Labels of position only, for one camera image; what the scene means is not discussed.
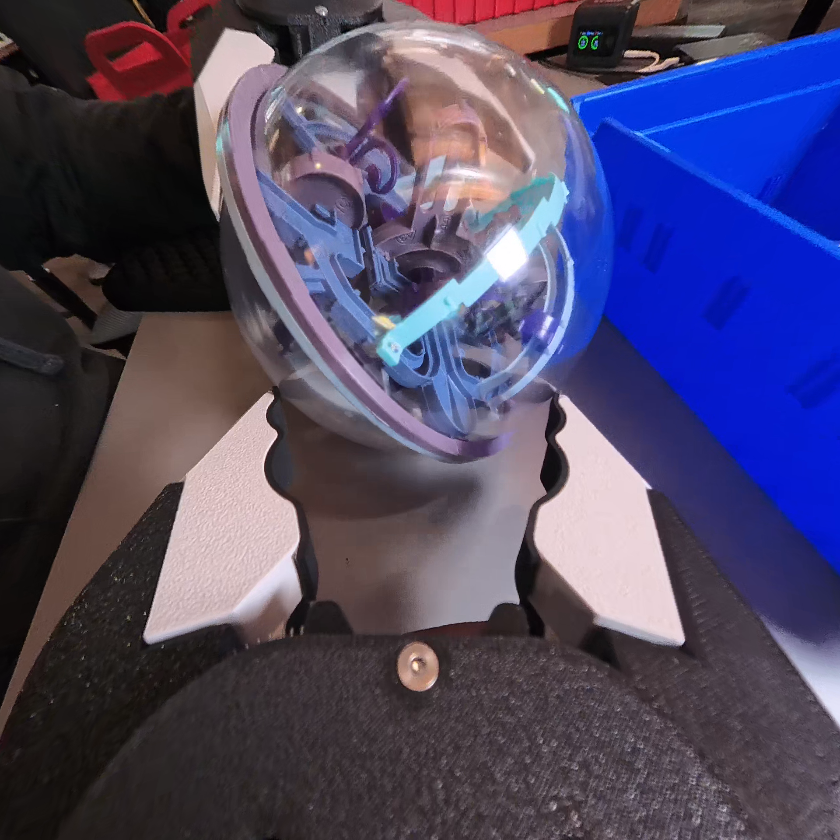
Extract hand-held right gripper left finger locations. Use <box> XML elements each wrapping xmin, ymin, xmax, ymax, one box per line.
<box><xmin>145</xmin><ymin>392</ymin><xmax>319</xmax><ymax>647</ymax></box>

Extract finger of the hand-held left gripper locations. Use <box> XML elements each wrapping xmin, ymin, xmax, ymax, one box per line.
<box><xmin>195</xmin><ymin>33</ymin><xmax>283</xmax><ymax>217</ymax></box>

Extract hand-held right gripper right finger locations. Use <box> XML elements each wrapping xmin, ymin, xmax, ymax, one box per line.
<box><xmin>523</xmin><ymin>394</ymin><xmax>687</xmax><ymax>647</ymax></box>

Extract clear plastic maze ball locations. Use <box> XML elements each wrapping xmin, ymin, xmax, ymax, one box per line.
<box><xmin>217</xmin><ymin>20</ymin><xmax>614</xmax><ymax>460</ymax></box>

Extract blue plastic bin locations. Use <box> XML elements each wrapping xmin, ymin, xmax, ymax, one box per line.
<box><xmin>574</xmin><ymin>33</ymin><xmax>840</xmax><ymax>572</ymax></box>

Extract person's left forearm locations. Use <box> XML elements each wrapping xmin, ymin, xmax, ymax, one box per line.
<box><xmin>0</xmin><ymin>66</ymin><xmax>244</xmax><ymax>312</ymax></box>

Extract red plastic bin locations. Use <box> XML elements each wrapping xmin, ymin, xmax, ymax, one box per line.
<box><xmin>394</xmin><ymin>0</ymin><xmax>578</xmax><ymax>27</ymax></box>

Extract black backpack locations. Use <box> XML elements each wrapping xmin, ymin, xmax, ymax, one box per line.
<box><xmin>0</xmin><ymin>269</ymin><xmax>126</xmax><ymax>683</ymax></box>

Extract black digital timer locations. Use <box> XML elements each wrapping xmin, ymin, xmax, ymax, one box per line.
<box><xmin>567</xmin><ymin>0</ymin><xmax>644</xmax><ymax>73</ymax></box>

